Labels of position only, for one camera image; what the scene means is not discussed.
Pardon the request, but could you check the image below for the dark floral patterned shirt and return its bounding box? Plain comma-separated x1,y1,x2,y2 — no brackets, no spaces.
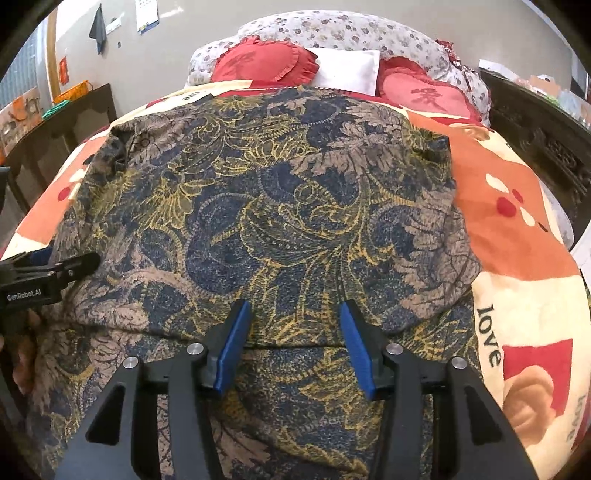
26,88,480,479

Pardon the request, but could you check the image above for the person's left hand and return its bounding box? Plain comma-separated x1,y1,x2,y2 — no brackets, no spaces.
1,310,43,396

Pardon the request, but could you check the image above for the dark wooden side table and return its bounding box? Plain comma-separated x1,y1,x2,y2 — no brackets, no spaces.
4,83,118,213

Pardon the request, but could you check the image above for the orange red patchwork blanket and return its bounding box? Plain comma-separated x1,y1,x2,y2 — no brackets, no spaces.
8,81,590,479

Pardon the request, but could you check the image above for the brown gift box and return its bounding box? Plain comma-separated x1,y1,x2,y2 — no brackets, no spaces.
1,87,42,155

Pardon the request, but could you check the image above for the green bundle on table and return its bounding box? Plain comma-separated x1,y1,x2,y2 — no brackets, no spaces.
42,100,70,120

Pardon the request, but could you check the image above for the orange basket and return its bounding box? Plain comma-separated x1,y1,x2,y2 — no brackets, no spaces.
53,80,93,105

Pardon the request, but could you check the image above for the dark hanging cloth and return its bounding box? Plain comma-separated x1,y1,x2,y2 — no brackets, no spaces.
89,4,107,55

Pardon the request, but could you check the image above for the left red heart pillow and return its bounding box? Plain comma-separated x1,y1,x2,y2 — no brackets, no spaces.
211,37,320,86

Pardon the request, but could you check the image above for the red heart pillow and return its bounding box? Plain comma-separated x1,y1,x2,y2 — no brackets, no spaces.
376,57,482,122
211,37,320,86

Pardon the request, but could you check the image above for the carved dark wooden cabinet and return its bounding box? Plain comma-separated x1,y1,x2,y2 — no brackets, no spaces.
480,69,591,238

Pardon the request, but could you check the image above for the white square pillow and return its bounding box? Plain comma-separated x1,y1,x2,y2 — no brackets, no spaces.
310,48,380,96

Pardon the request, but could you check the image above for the right red heart pillow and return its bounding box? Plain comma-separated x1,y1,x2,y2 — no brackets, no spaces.
376,57,482,122

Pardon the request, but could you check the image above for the floral padded headboard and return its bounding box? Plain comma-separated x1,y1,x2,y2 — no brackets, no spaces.
185,10,491,125

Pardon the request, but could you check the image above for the red paper wall decoration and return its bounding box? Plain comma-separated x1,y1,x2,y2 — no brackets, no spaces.
58,56,69,86

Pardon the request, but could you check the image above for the eye chart wall poster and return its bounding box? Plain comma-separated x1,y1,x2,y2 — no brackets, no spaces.
134,0,159,34

